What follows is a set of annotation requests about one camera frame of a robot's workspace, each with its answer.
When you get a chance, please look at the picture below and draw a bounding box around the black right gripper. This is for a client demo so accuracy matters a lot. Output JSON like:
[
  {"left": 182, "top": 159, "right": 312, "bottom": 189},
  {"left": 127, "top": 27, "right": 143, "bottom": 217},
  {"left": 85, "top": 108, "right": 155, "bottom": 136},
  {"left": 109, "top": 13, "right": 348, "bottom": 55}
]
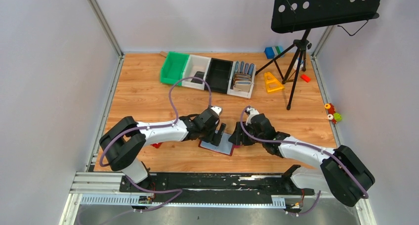
[{"left": 228, "top": 122, "right": 264, "bottom": 146}]

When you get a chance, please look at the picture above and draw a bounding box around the red leather card holder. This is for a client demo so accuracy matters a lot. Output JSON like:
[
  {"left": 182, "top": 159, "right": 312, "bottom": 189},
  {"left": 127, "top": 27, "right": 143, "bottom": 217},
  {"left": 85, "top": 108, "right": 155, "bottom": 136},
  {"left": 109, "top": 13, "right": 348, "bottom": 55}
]
[{"left": 198, "top": 133, "right": 235, "bottom": 156}]

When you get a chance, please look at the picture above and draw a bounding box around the black credit card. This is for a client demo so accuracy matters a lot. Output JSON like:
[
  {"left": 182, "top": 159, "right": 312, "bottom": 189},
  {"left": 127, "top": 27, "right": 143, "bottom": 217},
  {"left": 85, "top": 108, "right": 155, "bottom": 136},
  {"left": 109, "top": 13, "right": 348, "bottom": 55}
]
[{"left": 191, "top": 71, "right": 205, "bottom": 84}]

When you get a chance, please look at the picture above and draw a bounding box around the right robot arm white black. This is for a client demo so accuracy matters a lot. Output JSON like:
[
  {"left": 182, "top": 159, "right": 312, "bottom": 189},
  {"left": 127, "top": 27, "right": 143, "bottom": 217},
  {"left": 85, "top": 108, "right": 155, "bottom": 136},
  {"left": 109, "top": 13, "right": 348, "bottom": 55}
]
[{"left": 229, "top": 114, "right": 376, "bottom": 207}]

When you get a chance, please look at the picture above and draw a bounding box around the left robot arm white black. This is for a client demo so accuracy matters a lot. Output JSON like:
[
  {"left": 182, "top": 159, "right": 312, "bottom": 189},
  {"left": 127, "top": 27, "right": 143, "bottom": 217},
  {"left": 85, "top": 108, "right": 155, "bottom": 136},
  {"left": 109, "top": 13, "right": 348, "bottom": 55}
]
[{"left": 99, "top": 106, "right": 222, "bottom": 192}]

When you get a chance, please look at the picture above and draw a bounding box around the black plastic bin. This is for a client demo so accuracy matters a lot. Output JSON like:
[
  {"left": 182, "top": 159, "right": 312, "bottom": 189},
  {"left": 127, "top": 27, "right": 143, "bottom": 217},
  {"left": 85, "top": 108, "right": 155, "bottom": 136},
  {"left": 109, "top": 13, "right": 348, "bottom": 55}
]
[{"left": 205, "top": 58, "right": 233, "bottom": 94}]

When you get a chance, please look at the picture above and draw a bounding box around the white bin with tools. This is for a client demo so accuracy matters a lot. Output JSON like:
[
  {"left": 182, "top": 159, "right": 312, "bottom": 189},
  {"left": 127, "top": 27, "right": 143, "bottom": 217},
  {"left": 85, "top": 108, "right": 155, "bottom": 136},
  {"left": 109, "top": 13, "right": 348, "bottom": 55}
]
[{"left": 227, "top": 61, "right": 256, "bottom": 99}]

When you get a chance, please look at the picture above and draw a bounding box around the yellow triangular toy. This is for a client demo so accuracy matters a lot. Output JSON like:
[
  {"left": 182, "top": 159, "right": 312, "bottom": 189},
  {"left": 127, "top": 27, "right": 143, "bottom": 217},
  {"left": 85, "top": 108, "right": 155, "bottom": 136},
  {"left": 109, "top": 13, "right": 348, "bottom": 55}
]
[{"left": 264, "top": 72, "right": 285, "bottom": 93}]

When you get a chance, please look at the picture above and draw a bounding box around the red plastic tray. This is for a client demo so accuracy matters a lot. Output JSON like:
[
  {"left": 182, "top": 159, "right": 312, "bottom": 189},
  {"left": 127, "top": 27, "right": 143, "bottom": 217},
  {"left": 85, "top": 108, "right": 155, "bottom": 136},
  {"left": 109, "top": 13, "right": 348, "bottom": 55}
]
[{"left": 151, "top": 142, "right": 163, "bottom": 148}]

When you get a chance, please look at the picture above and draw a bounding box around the white plastic bin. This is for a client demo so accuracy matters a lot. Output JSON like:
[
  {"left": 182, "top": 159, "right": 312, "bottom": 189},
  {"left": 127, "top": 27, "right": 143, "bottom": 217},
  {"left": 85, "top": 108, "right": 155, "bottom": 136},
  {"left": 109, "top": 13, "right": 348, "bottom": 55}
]
[{"left": 181, "top": 54, "right": 211, "bottom": 90}]

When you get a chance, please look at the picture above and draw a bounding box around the green plastic bin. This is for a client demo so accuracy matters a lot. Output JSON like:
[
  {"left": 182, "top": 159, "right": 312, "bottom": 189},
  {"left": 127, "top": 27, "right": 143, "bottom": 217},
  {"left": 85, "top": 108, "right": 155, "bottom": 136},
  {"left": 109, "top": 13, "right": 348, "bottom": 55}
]
[{"left": 160, "top": 51, "right": 189, "bottom": 85}]

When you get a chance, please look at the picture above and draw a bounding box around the small red block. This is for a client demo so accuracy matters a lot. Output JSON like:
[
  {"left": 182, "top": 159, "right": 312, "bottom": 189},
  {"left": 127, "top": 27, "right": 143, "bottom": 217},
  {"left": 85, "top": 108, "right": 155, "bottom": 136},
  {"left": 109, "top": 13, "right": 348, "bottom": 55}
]
[{"left": 300, "top": 74, "right": 311, "bottom": 83}]

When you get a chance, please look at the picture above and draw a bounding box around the blue green block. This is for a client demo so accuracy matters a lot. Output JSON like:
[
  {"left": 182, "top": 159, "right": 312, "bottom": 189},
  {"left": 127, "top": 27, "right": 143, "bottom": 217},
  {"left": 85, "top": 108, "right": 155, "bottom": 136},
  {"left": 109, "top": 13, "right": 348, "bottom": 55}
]
[{"left": 264, "top": 45, "right": 284, "bottom": 59}]

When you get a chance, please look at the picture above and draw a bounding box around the colourful toy car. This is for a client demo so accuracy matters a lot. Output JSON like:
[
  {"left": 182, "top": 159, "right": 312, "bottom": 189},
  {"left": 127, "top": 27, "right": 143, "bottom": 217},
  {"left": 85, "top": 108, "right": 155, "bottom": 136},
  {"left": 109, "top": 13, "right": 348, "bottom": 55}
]
[{"left": 324, "top": 103, "right": 342, "bottom": 124}]

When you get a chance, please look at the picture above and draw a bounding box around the black music stand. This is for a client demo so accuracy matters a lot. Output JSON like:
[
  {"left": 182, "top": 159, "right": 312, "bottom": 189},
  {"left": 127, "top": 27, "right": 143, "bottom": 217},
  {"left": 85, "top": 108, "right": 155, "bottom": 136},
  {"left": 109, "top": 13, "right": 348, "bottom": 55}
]
[{"left": 255, "top": 0, "right": 387, "bottom": 110}]

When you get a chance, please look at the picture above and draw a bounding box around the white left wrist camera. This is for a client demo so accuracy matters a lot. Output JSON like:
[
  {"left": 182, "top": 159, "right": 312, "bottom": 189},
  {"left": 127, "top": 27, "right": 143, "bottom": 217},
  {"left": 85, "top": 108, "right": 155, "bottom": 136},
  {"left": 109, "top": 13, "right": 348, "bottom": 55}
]
[{"left": 210, "top": 106, "right": 222, "bottom": 117}]

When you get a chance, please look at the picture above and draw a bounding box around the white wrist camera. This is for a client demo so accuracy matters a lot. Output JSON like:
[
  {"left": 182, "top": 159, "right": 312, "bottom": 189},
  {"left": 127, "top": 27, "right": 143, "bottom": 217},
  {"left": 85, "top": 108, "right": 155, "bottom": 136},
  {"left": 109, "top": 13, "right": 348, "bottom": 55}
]
[
  {"left": 245, "top": 107, "right": 260, "bottom": 125},
  {"left": 210, "top": 106, "right": 222, "bottom": 117}
]

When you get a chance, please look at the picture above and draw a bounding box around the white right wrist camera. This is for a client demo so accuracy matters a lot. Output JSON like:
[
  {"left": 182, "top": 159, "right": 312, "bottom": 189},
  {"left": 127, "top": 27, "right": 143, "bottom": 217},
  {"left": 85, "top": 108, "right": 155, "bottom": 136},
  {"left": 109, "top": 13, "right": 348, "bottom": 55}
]
[{"left": 245, "top": 107, "right": 260, "bottom": 125}]

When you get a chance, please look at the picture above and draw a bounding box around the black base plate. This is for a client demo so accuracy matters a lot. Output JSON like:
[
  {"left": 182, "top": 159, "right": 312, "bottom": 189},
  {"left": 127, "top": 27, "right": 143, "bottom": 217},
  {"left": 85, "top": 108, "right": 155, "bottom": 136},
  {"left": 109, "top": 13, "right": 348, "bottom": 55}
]
[{"left": 120, "top": 172, "right": 315, "bottom": 198}]

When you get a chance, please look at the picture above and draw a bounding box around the aluminium frame rail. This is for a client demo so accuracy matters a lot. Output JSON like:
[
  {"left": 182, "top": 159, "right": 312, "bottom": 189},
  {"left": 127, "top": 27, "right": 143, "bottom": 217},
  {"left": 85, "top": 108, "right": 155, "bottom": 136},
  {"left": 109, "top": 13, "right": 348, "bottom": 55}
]
[{"left": 59, "top": 172, "right": 377, "bottom": 225}]

